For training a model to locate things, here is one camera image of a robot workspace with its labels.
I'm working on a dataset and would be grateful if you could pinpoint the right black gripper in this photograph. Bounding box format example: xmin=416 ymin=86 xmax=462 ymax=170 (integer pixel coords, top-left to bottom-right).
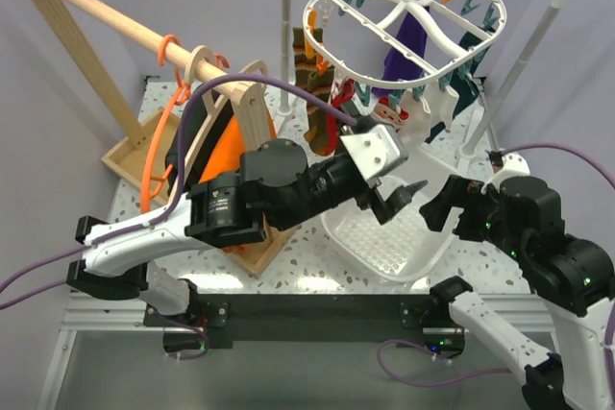
xmin=417 ymin=169 xmax=527 ymax=256

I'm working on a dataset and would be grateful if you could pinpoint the red santa sock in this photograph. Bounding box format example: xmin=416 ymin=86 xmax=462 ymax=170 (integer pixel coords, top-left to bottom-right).
xmin=371 ymin=94 xmax=409 ymax=132
xmin=331 ymin=79 xmax=356 ymax=109

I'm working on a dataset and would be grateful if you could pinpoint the dark green sock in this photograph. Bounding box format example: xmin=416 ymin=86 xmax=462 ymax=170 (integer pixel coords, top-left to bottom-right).
xmin=425 ymin=32 xmax=480 ymax=144

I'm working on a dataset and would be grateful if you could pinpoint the white sock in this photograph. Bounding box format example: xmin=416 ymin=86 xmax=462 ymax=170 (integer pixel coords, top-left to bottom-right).
xmin=399 ymin=82 xmax=459 ymax=146

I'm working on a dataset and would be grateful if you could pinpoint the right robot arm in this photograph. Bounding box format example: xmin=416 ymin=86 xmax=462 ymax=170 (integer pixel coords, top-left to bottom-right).
xmin=420 ymin=175 xmax=614 ymax=409

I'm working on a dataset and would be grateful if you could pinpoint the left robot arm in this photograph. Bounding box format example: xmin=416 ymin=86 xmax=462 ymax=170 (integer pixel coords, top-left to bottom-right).
xmin=67 ymin=136 xmax=428 ymax=326

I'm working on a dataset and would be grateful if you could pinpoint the wooden hanger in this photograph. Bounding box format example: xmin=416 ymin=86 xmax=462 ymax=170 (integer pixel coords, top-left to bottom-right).
xmin=165 ymin=44 xmax=270 ymax=209

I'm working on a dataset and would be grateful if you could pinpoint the white clip sock hanger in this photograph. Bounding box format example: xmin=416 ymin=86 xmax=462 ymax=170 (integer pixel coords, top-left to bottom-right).
xmin=302 ymin=0 xmax=509 ymax=109

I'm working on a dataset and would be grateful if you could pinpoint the orange plastic hanger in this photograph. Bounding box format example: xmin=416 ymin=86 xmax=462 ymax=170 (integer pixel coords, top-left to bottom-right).
xmin=140 ymin=46 xmax=230 ymax=213

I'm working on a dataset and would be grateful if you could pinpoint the white plastic basin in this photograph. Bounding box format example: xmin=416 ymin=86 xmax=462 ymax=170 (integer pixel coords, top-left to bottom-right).
xmin=321 ymin=145 xmax=456 ymax=283

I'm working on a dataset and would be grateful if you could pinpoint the purple sock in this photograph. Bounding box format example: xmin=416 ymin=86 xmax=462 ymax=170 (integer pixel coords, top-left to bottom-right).
xmin=371 ymin=13 xmax=431 ymax=98

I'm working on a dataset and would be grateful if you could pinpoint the striped olive sock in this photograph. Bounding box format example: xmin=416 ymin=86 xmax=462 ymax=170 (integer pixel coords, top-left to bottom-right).
xmin=292 ymin=27 xmax=319 ymax=95
xmin=304 ymin=66 xmax=335 ymax=157

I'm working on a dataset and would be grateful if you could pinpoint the orange cloth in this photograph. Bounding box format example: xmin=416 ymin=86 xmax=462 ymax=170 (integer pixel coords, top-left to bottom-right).
xmin=196 ymin=111 xmax=280 ymax=257

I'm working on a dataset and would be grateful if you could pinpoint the black cloth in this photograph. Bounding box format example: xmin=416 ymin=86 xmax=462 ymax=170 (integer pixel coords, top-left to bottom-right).
xmin=164 ymin=97 xmax=234 ymax=189

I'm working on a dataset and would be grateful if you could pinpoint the wooden clothes rack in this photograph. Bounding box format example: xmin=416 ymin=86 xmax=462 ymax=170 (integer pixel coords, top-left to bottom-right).
xmin=3 ymin=0 xmax=294 ymax=279

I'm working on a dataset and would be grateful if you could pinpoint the white drying rack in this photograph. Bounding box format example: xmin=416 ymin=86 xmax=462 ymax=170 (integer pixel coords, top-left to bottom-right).
xmin=281 ymin=0 xmax=567 ymax=166

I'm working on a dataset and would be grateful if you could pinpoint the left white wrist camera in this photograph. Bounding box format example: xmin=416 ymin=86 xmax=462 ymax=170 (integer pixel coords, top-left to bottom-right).
xmin=340 ymin=124 xmax=408 ymax=182

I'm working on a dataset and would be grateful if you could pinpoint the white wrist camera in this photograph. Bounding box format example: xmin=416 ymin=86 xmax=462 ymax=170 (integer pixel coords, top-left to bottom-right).
xmin=340 ymin=124 xmax=408 ymax=182
xmin=487 ymin=151 xmax=530 ymax=189

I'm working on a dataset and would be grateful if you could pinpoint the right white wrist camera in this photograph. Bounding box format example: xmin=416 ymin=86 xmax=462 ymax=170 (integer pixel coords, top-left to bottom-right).
xmin=487 ymin=151 xmax=530 ymax=189

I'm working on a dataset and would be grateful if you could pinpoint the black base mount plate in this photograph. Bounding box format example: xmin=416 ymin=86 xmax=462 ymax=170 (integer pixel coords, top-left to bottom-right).
xmin=143 ymin=294 xmax=466 ymax=353

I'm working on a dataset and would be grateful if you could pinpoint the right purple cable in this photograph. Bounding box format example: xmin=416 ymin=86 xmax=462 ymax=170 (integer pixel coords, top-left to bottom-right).
xmin=377 ymin=142 xmax=615 ymax=390

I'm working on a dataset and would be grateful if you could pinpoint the purple cable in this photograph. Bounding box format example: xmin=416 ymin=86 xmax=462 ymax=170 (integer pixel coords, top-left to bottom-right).
xmin=377 ymin=142 xmax=615 ymax=390
xmin=0 ymin=73 xmax=359 ymax=310

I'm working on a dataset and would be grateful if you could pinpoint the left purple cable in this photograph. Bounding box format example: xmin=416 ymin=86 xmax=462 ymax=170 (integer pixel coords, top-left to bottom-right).
xmin=0 ymin=73 xmax=359 ymax=310

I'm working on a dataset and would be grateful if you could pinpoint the aluminium frame rail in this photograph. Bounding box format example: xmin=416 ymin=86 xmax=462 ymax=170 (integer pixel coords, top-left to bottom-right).
xmin=37 ymin=293 xmax=172 ymax=409

